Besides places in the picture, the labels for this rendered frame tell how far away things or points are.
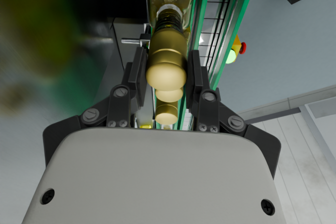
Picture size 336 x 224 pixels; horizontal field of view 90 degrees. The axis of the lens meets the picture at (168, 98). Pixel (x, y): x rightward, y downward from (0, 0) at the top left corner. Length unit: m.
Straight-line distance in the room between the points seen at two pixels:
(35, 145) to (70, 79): 0.08
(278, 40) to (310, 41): 0.15
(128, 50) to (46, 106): 0.36
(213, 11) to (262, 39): 0.51
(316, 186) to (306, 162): 0.26
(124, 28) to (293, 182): 2.59
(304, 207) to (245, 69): 2.00
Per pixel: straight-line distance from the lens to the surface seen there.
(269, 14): 0.87
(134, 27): 0.48
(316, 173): 2.77
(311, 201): 2.71
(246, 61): 0.99
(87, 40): 0.28
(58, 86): 0.22
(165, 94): 0.20
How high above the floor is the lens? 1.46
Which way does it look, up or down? 38 degrees down
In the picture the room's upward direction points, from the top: 177 degrees counter-clockwise
